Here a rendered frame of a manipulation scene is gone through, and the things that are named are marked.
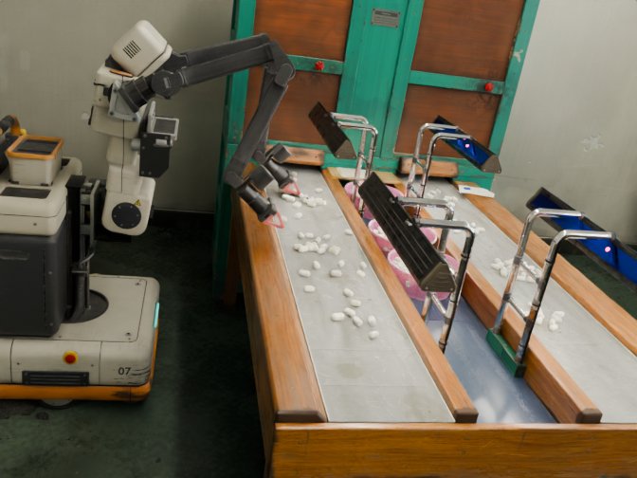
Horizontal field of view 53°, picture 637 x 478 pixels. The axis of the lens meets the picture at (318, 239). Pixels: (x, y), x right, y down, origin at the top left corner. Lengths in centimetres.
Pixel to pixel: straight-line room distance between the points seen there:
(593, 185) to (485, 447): 346
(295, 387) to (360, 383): 18
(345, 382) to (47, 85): 288
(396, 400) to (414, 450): 12
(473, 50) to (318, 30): 74
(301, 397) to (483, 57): 215
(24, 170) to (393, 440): 156
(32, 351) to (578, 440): 179
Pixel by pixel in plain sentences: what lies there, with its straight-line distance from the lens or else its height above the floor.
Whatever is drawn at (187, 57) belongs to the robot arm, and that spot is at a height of 126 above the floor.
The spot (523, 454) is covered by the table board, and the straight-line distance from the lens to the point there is 168.
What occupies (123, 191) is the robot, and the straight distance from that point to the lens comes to 239.
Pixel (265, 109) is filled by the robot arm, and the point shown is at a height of 120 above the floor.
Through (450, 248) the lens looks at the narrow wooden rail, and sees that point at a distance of 242.
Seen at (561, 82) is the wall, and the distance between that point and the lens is 452.
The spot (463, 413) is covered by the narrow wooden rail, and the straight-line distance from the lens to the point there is 155.
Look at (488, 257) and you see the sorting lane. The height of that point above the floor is 74.
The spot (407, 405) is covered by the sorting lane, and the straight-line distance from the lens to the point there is 156.
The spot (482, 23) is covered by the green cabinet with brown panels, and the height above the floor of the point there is 152.
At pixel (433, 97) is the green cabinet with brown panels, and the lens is 317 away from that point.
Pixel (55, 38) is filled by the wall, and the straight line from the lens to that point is 396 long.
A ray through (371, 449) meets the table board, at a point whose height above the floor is 68.
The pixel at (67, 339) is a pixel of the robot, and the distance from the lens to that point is 253.
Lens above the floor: 165
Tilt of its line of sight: 23 degrees down
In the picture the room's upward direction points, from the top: 9 degrees clockwise
